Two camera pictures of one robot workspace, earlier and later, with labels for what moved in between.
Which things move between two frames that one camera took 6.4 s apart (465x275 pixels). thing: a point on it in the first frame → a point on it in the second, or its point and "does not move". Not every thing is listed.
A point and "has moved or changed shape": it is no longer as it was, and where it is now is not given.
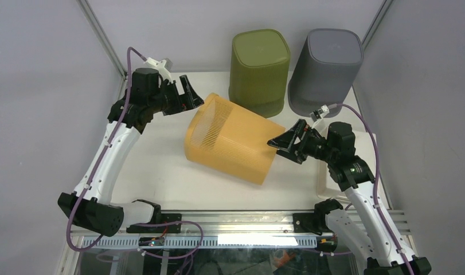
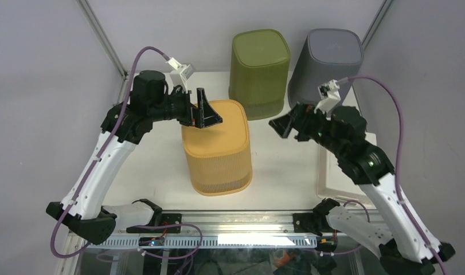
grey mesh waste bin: [326, 69] does not move
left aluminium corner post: [100, 34] does not move
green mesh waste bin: [258, 67] does not move
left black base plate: [175, 228] does not move
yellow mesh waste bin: [231, 138] has moved or changed shape
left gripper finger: [190, 99] → [207, 116]
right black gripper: [285, 142] → [301, 114]
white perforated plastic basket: [366, 147] does not move
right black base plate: [310, 223] does not move
